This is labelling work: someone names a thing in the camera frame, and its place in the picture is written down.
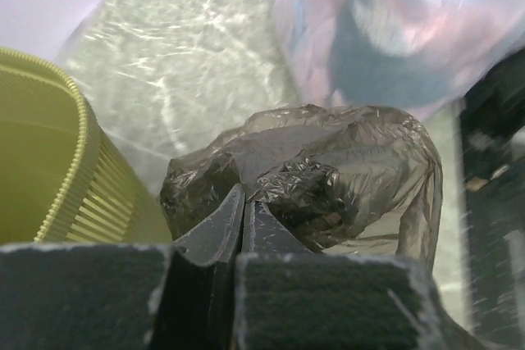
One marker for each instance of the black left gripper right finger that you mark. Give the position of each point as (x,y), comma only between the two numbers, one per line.
(289,298)

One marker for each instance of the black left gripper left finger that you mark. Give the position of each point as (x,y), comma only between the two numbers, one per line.
(125,296)

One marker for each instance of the grey translucent trash bag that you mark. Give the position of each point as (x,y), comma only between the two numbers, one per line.
(366,178)

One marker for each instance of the translucent bag with clothes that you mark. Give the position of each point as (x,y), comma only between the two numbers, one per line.
(415,55)

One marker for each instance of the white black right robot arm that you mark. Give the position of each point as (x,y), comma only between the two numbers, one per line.
(491,126)

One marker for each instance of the olive green mesh trash bin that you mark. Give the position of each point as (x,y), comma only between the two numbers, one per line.
(62,178)

